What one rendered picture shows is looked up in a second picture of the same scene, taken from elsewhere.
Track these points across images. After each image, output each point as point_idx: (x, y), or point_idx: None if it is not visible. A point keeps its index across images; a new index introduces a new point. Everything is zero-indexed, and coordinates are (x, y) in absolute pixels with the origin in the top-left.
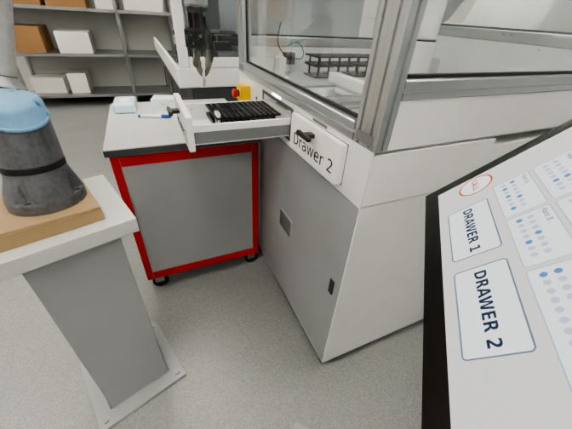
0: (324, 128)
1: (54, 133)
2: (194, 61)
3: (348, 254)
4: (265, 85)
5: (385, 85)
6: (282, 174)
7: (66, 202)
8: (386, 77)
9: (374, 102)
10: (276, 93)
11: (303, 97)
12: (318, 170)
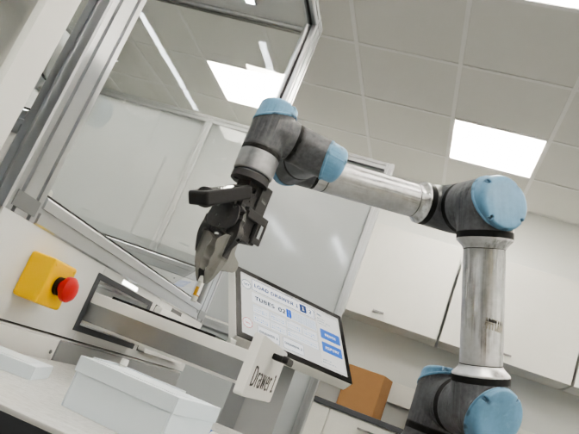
0: (179, 315)
1: (414, 395)
2: (233, 263)
3: None
4: (115, 268)
5: (218, 280)
6: None
7: None
8: (220, 275)
9: (212, 290)
10: (131, 282)
11: (171, 288)
12: (171, 360)
